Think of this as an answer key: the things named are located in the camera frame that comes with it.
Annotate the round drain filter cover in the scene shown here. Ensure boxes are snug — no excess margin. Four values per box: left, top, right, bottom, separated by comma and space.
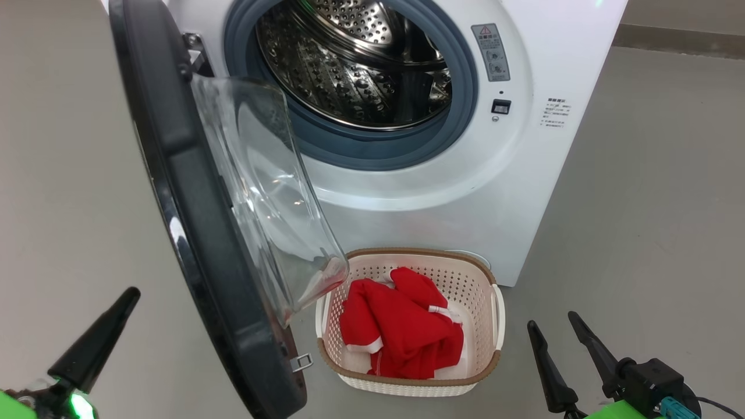
445, 249, 491, 271

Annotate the small printed text label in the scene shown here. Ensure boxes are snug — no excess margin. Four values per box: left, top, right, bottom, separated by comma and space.
543, 97, 573, 130

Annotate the steel perforated washer drum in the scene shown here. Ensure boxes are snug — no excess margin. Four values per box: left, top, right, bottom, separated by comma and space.
256, 0, 453, 130

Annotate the black cable teal connector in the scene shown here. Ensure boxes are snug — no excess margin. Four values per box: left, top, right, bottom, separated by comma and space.
659, 396, 745, 419

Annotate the white front-load washing machine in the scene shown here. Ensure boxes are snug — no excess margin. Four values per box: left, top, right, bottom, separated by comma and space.
102, 0, 629, 287

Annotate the dark round washer door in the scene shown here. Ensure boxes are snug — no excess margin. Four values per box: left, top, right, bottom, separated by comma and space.
109, 0, 350, 419

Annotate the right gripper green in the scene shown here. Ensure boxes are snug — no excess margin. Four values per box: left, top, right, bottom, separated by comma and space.
527, 311, 703, 419

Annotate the red garment white cuff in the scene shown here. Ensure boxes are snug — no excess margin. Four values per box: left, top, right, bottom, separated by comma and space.
339, 278, 465, 380

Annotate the grey warning sticker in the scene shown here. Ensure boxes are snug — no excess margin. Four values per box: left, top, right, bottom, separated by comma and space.
471, 23, 511, 82

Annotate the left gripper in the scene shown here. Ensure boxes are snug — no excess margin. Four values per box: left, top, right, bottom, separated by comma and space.
0, 287, 141, 419

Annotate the cream perforated laundry basket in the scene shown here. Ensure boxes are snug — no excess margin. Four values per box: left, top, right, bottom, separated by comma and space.
315, 248, 506, 397

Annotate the grey rubber door gasket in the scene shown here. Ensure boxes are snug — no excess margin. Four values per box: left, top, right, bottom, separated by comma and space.
224, 0, 479, 171

